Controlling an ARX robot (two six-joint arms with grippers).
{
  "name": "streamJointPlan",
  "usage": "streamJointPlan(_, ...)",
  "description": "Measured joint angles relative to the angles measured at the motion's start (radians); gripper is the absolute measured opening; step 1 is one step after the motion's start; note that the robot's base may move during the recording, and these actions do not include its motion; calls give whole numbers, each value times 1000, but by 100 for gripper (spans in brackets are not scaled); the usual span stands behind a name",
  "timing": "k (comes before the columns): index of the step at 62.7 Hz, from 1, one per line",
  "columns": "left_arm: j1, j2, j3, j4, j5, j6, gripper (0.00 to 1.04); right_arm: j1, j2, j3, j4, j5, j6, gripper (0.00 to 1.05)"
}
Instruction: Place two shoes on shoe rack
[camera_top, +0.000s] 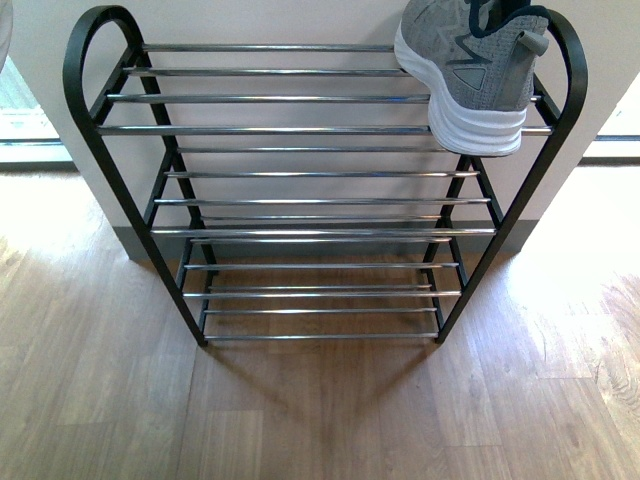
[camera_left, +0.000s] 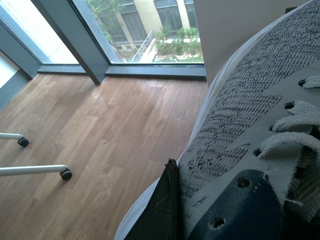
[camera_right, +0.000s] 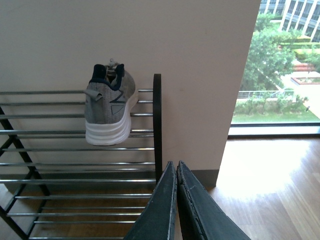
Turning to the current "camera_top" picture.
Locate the grey knit sneaker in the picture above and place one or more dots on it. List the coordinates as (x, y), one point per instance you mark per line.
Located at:
(477, 58)

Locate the black metal shoe rack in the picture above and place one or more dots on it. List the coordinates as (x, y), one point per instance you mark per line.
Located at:
(299, 191)

